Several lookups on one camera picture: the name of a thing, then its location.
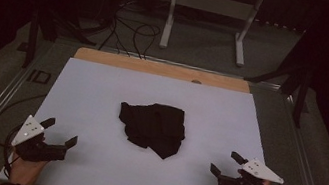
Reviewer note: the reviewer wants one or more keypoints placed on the black tripod stand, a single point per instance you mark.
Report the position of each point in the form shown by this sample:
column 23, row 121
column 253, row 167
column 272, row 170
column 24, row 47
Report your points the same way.
column 301, row 91
column 33, row 33

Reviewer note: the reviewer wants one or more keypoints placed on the white metal stand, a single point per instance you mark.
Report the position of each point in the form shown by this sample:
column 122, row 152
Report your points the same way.
column 212, row 4

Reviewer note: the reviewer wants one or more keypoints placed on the white table mat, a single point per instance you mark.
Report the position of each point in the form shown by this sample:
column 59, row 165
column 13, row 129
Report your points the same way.
column 110, row 103

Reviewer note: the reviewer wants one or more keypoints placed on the person's left hand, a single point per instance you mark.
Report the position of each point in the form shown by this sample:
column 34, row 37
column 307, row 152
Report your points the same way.
column 25, row 171

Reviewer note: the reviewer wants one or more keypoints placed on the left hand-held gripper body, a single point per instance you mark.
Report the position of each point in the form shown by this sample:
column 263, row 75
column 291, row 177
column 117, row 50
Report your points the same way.
column 31, row 148

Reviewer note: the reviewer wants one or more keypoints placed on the black tank top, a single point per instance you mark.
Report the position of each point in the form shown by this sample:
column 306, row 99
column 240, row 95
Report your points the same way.
column 153, row 129

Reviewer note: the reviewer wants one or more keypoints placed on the small round table knob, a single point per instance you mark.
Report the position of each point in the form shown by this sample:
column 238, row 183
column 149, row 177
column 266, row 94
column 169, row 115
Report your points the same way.
column 196, row 81

